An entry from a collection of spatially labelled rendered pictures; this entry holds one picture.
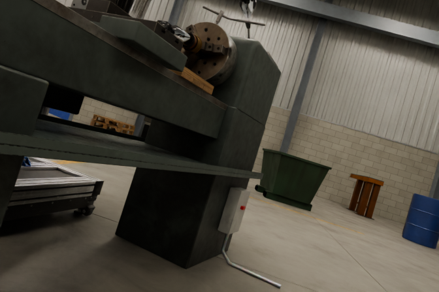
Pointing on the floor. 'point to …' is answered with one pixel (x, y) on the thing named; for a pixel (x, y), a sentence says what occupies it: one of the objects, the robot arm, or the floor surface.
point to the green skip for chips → (290, 178)
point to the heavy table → (364, 195)
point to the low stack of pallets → (112, 125)
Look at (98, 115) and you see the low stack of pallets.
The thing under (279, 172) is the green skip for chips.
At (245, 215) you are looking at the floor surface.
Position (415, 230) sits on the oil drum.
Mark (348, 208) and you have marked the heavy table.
